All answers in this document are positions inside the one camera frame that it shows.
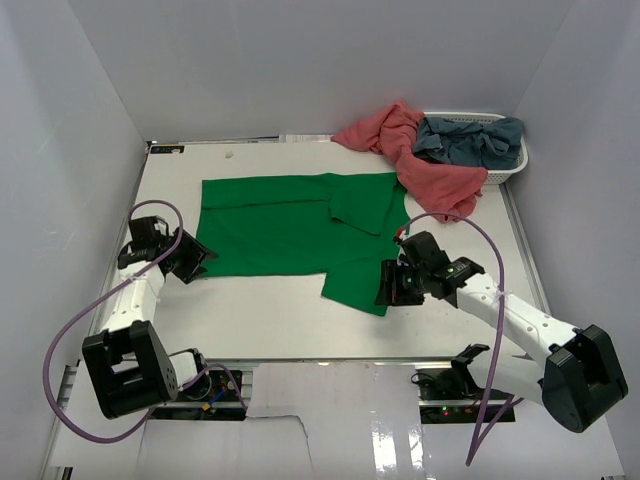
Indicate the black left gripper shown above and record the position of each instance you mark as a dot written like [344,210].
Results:
[189,243]

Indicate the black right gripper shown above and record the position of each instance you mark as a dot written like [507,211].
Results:
[387,280]

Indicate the green t shirt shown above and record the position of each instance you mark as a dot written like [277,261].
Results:
[340,226]

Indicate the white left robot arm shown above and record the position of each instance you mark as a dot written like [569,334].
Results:
[129,367]

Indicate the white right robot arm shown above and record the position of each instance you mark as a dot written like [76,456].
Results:
[574,373]

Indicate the black label sticker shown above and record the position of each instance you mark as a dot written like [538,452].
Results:
[166,149]

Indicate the salmon pink t shirt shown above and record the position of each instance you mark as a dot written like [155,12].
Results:
[452,191]

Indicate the white plastic laundry basket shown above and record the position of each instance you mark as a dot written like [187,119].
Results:
[500,150]

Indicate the dark blue t shirt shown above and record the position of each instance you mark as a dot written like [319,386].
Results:
[470,140]

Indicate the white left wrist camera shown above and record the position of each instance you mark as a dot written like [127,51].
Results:
[160,226]

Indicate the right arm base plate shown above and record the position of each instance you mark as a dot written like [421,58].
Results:
[447,393]

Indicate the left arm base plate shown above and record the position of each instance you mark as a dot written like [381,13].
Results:
[216,398]

